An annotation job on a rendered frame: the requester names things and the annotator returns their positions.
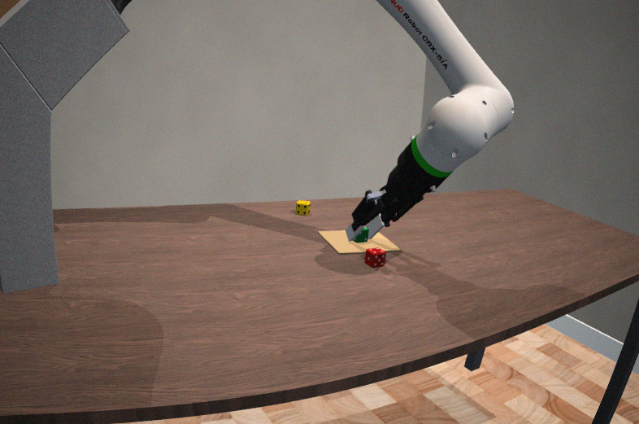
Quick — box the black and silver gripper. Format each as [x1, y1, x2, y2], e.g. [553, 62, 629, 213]
[346, 166, 425, 241]

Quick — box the tan flat mat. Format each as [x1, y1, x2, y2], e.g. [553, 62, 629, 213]
[318, 230, 401, 255]

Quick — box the red die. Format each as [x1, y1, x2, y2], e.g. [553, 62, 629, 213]
[364, 248, 386, 268]

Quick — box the yellow die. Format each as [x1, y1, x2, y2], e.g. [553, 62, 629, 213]
[296, 200, 311, 216]

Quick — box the green die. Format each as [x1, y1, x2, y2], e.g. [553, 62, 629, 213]
[352, 227, 369, 243]

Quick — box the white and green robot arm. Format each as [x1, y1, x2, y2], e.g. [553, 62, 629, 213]
[377, 0, 514, 193]

